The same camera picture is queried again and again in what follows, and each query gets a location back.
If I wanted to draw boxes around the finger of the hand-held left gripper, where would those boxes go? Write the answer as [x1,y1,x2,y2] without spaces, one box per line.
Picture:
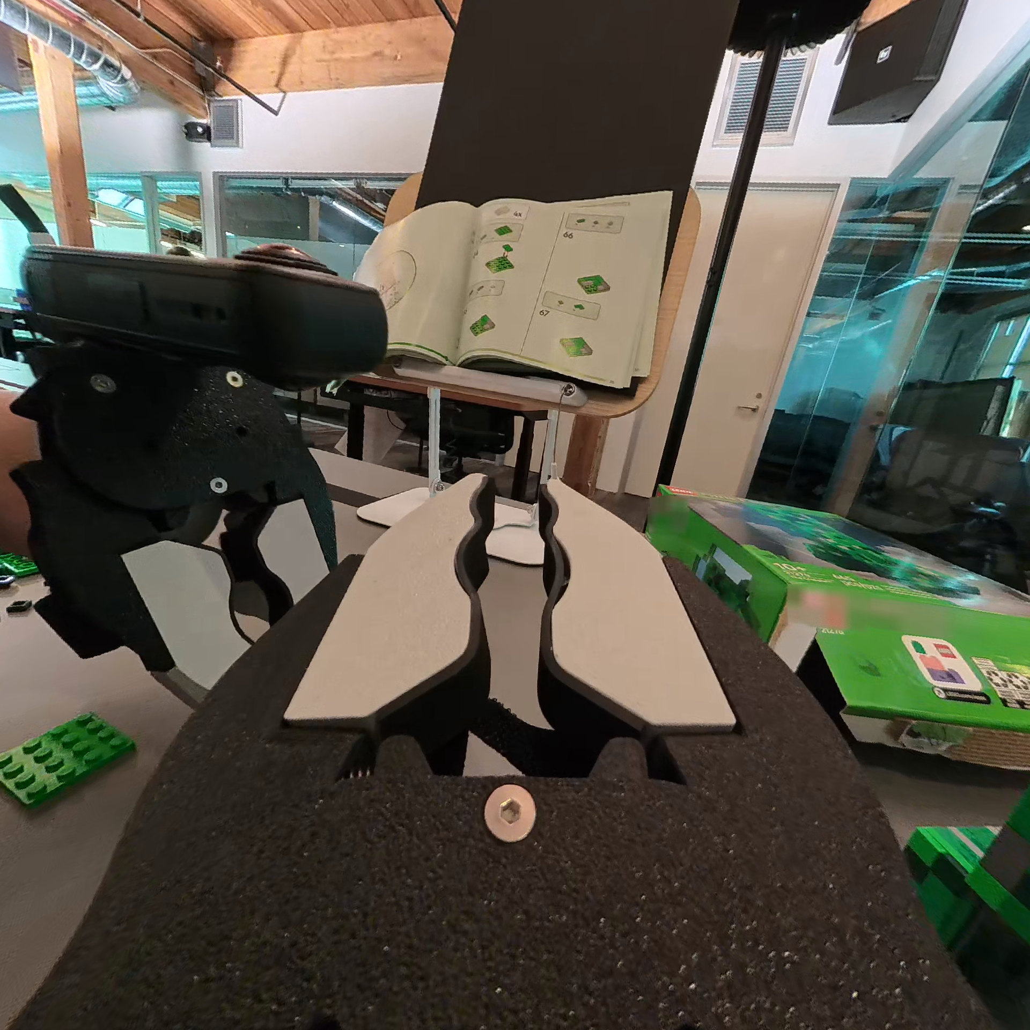
[121,483,296,709]

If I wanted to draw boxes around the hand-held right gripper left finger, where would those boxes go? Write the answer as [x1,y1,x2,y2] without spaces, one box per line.
[283,473,495,777]

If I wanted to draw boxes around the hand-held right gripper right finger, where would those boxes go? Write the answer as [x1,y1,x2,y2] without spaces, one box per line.
[538,479,737,777]

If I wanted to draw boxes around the pile of lego bricks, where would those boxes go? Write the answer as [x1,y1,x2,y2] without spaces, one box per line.
[0,551,41,616]

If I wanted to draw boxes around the green square lego plate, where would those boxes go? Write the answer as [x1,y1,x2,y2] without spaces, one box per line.
[0,712,138,808]

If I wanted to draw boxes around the green lego box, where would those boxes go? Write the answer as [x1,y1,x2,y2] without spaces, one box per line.
[644,483,1030,769]

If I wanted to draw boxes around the person's left hand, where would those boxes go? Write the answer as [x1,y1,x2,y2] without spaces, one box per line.
[0,388,43,558]

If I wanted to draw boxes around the white book stand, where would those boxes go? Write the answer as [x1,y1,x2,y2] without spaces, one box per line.
[356,358,592,564]

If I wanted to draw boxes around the black office chair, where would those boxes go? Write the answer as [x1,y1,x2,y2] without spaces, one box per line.
[385,390,516,480]

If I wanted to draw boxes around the white door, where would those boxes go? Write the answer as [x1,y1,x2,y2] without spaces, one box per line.
[692,183,843,504]

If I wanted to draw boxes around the open instruction booklet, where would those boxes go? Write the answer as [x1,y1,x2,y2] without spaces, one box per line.
[354,190,675,391]

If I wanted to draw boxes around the black light stand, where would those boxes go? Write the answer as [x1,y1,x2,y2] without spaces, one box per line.
[656,0,874,494]

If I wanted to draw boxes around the black wall speaker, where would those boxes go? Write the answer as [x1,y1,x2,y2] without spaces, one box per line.
[829,0,970,126]

